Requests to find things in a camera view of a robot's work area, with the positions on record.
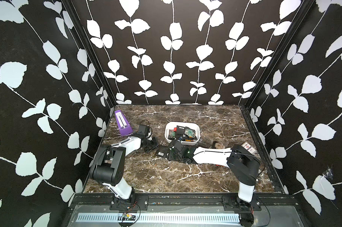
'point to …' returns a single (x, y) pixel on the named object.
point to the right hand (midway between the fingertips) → (166, 153)
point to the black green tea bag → (172, 134)
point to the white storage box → (185, 133)
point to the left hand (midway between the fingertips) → (160, 144)
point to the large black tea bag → (162, 151)
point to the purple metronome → (125, 127)
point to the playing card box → (248, 146)
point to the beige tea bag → (219, 145)
